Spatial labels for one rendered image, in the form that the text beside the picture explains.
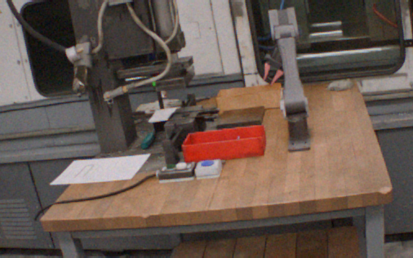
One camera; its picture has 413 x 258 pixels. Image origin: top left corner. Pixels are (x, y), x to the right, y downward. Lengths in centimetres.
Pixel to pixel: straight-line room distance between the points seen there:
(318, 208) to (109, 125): 90
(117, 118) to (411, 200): 147
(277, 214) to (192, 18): 134
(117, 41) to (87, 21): 13
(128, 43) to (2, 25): 121
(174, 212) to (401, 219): 155
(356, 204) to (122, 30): 99
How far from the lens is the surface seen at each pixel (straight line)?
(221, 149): 176
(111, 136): 205
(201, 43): 259
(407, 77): 252
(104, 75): 199
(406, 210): 278
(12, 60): 301
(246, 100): 221
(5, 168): 324
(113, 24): 194
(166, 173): 168
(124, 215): 153
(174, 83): 189
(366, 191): 144
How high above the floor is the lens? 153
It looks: 17 degrees down
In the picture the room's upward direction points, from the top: 11 degrees counter-clockwise
